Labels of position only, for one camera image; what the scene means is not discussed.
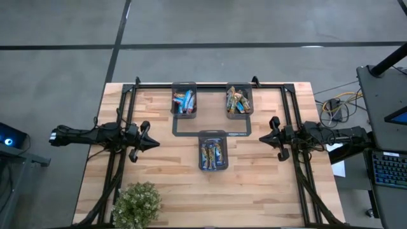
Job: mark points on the grey cart top panel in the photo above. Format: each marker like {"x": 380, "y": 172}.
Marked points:
{"x": 378, "y": 105}

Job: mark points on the black caster wheel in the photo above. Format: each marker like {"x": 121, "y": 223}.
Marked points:
{"x": 369, "y": 213}

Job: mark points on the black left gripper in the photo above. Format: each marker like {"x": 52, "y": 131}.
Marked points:
{"x": 138, "y": 140}

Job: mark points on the computer tower with blue light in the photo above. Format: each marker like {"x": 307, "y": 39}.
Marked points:
{"x": 9, "y": 140}

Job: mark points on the red blue granola bar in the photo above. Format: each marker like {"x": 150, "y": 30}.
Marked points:
{"x": 180, "y": 108}

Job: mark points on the white paper sheet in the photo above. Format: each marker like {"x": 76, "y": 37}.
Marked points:
{"x": 339, "y": 168}

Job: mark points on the black frame clamp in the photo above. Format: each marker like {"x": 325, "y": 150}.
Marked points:
{"x": 255, "y": 81}
{"x": 137, "y": 80}

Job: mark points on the grey metal side stand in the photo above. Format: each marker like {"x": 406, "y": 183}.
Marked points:
{"x": 28, "y": 157}

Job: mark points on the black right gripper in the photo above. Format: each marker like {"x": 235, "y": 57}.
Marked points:
{"x": 281, "y": 136}

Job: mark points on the black aluminium rig frame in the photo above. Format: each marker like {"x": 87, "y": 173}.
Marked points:
{"x": 206, "y": 86}

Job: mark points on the black desk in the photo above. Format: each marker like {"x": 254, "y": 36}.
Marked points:
{"x": 388, "y": 206}

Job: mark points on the potted artificial green plant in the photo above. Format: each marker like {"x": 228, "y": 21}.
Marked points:
{"x": 137, "y": 205}

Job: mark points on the grey translucent plastic bin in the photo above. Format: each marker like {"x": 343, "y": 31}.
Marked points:
{"x": 183, "y": 116}
{"x": 239, "y": 116}
{"x": 212, "y": 135}

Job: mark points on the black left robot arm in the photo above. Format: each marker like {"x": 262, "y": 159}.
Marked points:
{"x": 86, "y": 135}

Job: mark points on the blue green granola bar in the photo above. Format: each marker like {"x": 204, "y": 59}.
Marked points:
{"x": 204, "y": 156}

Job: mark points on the red green granola bar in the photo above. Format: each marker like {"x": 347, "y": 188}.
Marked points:
{"x": 179, "y": 94}

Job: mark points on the black power brick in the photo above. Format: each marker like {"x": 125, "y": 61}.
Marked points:
{"x": 334, "y": 109}

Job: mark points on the backlit black keyboard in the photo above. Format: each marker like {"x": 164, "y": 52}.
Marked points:
{"x": 391, "y": 170}

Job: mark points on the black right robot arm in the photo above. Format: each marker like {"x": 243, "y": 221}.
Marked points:
{"x": 334, "y": 136}

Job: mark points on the blue red-ended granola bar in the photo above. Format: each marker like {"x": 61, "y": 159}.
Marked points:
{"x": 240, "y": 108}
{"x": 191, "y": 103}
{"x": 178, "y": 101}

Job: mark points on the black pole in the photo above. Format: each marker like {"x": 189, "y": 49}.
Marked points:
{"x": 389, "y": 60}

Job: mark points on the tablet with blue screen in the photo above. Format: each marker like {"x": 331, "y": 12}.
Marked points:
{"x": 399, "y": 118}

